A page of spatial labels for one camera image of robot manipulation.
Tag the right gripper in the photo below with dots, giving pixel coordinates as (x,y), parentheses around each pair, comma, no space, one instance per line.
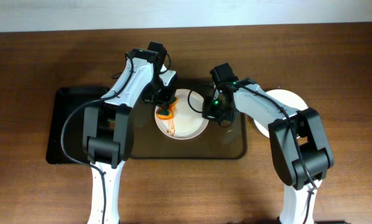
(220,114)

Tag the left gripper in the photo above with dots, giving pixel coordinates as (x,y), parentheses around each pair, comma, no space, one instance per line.
(163,101)

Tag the orange green sponge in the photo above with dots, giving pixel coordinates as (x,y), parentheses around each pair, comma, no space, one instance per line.
(167,113)

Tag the white plate top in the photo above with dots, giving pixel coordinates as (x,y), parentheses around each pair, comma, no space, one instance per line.
(185,123)

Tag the white plate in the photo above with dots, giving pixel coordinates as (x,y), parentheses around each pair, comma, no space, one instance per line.
(286,97)
(185,123)

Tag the white plate bottom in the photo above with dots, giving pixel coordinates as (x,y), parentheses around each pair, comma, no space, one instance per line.
(286,97)

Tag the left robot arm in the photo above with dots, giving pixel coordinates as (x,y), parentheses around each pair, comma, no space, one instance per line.
(108,126)

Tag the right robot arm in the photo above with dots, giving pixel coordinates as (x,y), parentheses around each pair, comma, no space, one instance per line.
(301,154)

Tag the black plastic tray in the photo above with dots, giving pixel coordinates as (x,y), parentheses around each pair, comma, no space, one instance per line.
(67,99)

